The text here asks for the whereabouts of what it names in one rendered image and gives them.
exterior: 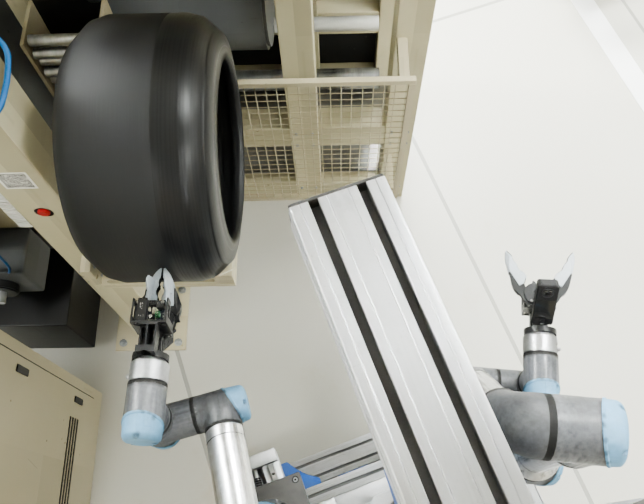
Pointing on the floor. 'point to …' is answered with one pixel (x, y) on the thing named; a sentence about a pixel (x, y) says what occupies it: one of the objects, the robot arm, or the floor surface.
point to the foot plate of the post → (127, 338)
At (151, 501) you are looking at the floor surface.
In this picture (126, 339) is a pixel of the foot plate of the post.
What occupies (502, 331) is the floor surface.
